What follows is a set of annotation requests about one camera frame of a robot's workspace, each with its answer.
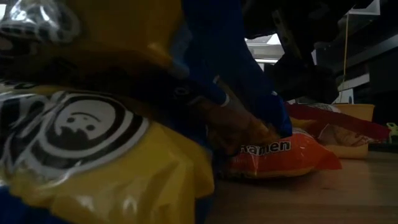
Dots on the red beef ramen pack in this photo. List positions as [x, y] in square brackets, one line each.
[342, 119]

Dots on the orange chicken ramen pack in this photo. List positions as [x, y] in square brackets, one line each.
[280, 161]

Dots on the yellow plastic bin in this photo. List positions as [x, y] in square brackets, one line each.
[360, 112]

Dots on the small green object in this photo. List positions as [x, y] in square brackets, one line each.
[392, 129]

